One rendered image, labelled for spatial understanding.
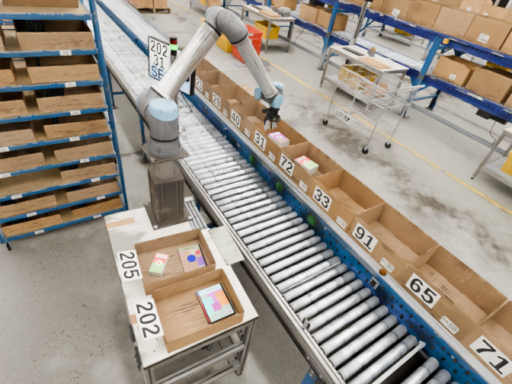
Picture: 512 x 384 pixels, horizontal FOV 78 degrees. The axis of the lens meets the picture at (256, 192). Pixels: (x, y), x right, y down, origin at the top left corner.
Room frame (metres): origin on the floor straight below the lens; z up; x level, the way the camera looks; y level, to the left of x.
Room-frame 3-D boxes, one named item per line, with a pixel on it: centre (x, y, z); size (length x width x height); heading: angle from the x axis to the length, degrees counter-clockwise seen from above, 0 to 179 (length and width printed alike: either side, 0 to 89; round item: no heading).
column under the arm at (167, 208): (1.49, 0.56, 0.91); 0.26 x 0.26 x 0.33; 35
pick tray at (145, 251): (1.09, 0.38, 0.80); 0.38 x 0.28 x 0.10; 123
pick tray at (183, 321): (0.83, 0.18, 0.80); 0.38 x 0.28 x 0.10; 124
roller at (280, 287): (1.21, -0.41, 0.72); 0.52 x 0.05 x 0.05; 129
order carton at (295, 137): (2.30, -0.11, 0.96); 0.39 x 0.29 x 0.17; 39
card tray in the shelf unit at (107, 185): (2.04, 1.45, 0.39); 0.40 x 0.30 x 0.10; 129
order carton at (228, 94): (2.91, 0.38, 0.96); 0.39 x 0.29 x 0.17; 38
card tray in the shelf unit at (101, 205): (2.05, 1.46, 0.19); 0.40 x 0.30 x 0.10; 130
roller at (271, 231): (1.52, -0.16, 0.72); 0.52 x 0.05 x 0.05; 129
